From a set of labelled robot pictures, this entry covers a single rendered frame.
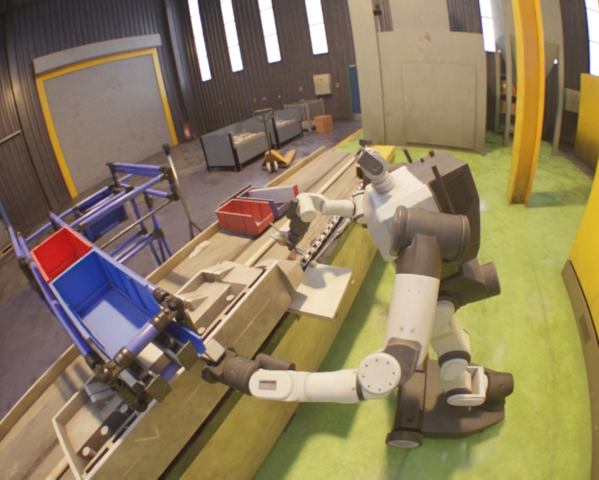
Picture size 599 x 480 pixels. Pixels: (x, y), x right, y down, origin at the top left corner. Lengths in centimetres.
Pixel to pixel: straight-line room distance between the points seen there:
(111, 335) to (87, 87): 1131
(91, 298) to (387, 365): 75
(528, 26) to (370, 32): 346
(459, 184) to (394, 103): 563
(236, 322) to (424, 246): 62
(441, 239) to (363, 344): 149
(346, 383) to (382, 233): 35
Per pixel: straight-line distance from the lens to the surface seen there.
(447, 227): 53
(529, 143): 411
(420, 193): 65
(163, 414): 83
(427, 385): 164
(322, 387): 57
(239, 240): 172
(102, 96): 1189
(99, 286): 85
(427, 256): 51
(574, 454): 214
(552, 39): 811
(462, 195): 71
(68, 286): 81
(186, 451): 97
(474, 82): 617
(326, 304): 111
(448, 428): 157
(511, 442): 189
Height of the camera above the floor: 160
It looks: 33 degrees down
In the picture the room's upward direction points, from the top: 10 degrees counter-clockwise
